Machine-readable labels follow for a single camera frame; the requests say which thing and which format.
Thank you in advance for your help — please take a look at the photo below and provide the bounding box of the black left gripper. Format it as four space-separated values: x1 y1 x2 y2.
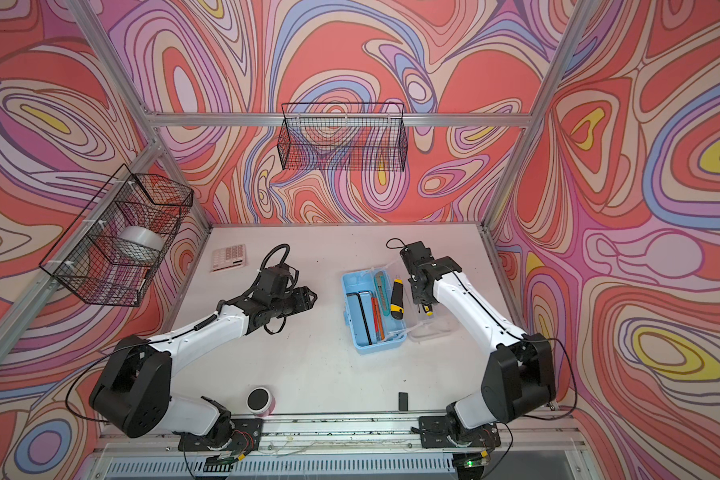
271 284 321 319

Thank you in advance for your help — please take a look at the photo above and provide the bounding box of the teal utility knife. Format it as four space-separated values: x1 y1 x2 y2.
374 270 390 316

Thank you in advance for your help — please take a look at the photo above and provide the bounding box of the yellow black utility knife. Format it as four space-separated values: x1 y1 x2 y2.
390 279 404 320

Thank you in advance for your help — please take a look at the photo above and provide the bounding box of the blue plastic tool box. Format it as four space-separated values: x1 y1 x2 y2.
341 260 459 354

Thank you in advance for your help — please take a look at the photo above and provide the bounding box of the red hex key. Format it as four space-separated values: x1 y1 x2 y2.
371 294 384 343

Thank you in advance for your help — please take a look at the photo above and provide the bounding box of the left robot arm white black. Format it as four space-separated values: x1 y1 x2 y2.
89 265 318 450

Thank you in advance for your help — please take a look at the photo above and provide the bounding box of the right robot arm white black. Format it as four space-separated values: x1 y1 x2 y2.
400 241 557 431

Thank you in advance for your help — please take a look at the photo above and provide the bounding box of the white pink calculator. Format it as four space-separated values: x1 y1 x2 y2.
211 244 247 272

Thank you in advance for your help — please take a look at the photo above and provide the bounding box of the pink cup black lid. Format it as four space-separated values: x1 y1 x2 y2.
246 387 275 417

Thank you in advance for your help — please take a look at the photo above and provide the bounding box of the small black block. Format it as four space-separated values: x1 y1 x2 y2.
398 392 409 412

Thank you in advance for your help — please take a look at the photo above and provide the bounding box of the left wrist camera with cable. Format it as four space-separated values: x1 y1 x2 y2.
259 242 298 289

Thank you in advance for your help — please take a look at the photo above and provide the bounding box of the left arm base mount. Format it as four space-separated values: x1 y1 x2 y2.
178 396 264 454

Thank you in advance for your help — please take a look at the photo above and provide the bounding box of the aluminium frame corner post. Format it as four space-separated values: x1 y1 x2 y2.
481 0 601 232

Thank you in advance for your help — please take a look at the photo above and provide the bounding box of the grey duct tape roll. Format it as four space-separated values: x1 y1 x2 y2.
115 225 165 264

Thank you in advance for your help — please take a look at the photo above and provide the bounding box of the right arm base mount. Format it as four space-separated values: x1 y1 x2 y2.
411 414 501 452

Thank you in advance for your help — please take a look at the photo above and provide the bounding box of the black wire basket back wall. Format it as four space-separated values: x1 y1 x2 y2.
277 101 408 172

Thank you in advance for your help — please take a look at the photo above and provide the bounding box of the black wire basket wall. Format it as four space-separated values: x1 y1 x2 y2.
39 165 194 307
277 101 408 172

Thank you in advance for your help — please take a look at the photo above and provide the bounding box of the black wire basket left wall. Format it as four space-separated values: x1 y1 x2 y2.
39 165 194 307

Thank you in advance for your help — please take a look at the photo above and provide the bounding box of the aluminium front rail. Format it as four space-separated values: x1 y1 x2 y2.
81 412 602 479

